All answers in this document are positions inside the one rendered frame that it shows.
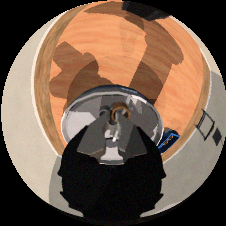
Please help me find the round grey turntable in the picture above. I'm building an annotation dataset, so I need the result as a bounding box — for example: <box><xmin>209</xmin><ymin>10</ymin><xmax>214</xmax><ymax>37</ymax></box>
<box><xmin>61</xmin><ymin>85</ymin><xmax>164</xmax><ymax>164</ymax></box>

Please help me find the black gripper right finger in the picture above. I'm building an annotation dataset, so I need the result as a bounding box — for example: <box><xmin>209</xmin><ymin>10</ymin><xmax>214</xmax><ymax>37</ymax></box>
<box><xmin>114</xmin><ymin>110</ymin><xmax>166</xmax><ymax>179</ymax></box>

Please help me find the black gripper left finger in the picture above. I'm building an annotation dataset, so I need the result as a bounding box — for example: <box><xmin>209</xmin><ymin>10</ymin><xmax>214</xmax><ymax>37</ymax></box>
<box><xmin>57</xmin><ymin>110</ymin><xmax>112</xmax><ymax>177</ymax></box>

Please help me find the blue crate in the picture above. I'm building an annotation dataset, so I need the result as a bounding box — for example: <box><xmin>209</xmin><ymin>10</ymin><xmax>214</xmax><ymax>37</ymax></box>
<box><xmin>157</xmin><ymin>128</ymin><xmax>181</xmax><ymax>154</ymax></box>

